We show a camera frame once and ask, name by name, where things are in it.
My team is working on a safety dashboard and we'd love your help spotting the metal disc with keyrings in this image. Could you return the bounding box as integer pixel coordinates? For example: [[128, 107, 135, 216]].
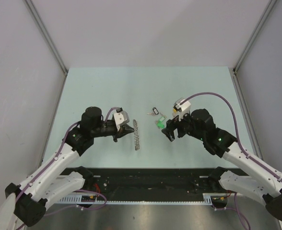
[[133, 119, 140, 151]]

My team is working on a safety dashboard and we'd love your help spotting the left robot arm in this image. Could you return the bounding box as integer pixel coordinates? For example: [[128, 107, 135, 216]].
[[5, 106, 134, 227]]

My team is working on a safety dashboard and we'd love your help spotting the aluminium frame post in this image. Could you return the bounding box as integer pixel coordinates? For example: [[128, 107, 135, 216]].
[[23, 0, 68, 76], [232, 0, 279, 74]]

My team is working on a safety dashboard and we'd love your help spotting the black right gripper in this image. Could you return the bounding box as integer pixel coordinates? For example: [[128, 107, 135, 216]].
[[162, 109, 205, 141]]

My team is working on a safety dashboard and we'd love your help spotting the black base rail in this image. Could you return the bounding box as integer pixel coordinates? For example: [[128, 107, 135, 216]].
[[85, 168, 231, 202]]

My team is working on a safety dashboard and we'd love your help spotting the white slotted cable duct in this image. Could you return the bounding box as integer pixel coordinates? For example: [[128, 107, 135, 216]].
[[54, 194, 228, 206]]

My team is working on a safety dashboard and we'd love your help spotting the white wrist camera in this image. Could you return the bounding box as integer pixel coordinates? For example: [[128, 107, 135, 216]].
[[113, 109, 129, 131], [172, 98, 191, 121]]

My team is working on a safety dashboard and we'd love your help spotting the green tag key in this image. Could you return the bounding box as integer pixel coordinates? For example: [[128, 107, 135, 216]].
[[155, 115, 167, 129]]

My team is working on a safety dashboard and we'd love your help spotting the aluminium frame post left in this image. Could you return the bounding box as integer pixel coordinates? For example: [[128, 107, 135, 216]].
[[23, 0, 68, 76]]

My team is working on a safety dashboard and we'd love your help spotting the black tag key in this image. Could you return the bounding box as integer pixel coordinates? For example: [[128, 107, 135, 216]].
[[147, 107, 159, 116]]

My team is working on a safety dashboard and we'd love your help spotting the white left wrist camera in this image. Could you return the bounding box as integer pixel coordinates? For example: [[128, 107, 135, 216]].
[[113, 109, 129, 131]]

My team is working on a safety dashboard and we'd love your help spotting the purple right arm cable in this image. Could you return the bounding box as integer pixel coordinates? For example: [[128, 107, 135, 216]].
[[183, 92, 282, 228]]

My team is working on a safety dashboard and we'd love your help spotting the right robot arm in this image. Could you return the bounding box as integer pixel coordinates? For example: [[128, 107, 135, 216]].
[[162, 109, 282, 221]]

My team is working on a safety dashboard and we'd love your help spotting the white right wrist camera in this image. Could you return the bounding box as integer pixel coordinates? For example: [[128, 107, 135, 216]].
[[172, 98, 191, 121]]

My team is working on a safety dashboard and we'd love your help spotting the aluminium frame post right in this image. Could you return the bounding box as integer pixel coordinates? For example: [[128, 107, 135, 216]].
[[232, 0, 279, 74]]

